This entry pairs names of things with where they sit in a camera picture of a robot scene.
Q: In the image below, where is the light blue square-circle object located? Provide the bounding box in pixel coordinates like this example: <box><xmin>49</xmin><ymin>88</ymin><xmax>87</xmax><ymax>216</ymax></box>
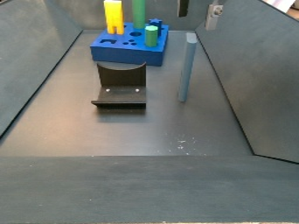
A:
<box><xmin>179</xmin><ymin>32</ymin><xmax>198</xmax><ymax>102</ymax></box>

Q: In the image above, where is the green cylinder peg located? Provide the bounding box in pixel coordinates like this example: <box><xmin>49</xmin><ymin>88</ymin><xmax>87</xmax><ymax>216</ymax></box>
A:
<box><xmin>144</xmin><ymin>25</ymin><xmax>157</xmax><ymax>47</ymax></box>

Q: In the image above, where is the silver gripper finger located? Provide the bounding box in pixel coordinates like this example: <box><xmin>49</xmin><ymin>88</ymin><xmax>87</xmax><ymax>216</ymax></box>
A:
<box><xmin>204</xmin><ymin>0</ymin><xmax>223</xmax><ymax>31</ymax></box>
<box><xmin>178</xmin><ymin>0</ymin><xmax>190</xmax><ymax>18</ymax></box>

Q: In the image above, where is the blue foam peg base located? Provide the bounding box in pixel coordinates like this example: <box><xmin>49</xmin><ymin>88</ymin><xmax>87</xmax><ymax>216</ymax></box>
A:
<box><xmin>89</xmin><ymin>23</ymin><xmax>168</xmax><ymax>67</ymax></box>

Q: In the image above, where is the dark blue star peg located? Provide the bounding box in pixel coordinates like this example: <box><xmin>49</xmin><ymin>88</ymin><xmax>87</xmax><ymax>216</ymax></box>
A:
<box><xmin>148</xmin><ymin>18</ymin><xmax>163</xmax><ymax>36</ymax></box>

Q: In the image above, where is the black curved fixture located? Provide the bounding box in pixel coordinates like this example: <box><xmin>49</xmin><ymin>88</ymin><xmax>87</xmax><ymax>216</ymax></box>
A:
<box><xmin>91</xmin><ymin>64</ymin><xmax>145</xmax><ymax>109</ymax></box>

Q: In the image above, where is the green hexagonal peg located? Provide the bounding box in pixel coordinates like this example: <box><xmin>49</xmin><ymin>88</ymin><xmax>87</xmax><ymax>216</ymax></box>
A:
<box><xmin>132</xmin><ymin>0</ymin><xmax>145</xmax><ymax>29</ymax></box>

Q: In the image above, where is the yellow slotted block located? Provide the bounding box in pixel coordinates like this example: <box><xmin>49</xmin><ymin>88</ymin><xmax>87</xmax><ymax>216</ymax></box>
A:
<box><xmin>104</xmin><ymin>0</ymin><xmax>124</xmax><ymax>35</ymax></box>

